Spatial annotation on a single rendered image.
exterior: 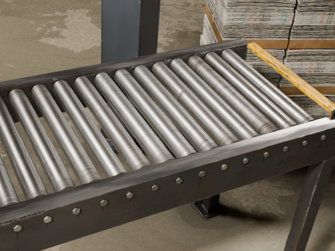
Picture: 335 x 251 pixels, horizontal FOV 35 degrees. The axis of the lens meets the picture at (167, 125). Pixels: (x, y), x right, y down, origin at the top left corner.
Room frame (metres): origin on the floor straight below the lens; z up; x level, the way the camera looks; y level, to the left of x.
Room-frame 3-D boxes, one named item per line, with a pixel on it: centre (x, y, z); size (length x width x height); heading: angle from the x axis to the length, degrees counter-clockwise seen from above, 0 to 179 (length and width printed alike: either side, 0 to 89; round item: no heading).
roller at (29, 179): (1.05, 0.38, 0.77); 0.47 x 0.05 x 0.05; 31
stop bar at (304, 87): (1.48, -0.37, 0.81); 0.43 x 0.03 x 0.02; 31
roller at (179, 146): (1.25, 0.04, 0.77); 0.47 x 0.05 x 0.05; 31
